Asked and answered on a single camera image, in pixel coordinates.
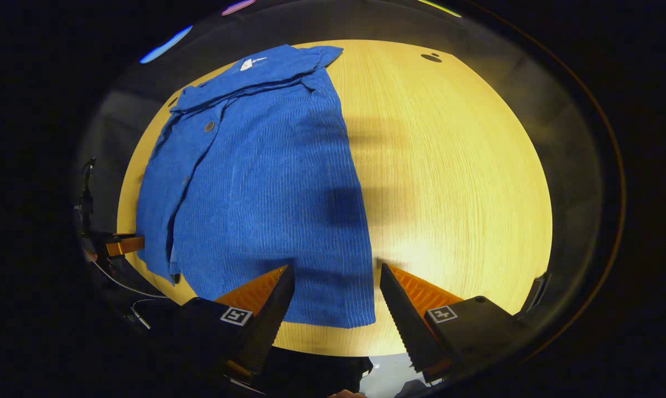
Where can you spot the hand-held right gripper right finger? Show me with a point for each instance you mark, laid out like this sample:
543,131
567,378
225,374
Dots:
402,320

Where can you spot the person's dark clothing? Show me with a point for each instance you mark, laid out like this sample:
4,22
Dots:
310,370

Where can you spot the black backdrop cloth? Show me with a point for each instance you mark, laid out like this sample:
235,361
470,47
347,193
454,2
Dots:
476,38

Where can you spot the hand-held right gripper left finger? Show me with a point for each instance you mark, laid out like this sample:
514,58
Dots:
272,320

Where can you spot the blue button-up shirt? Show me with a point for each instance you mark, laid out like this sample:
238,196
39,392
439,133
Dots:
266,193

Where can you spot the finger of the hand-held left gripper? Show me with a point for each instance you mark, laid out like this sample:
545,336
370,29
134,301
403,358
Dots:
125,246

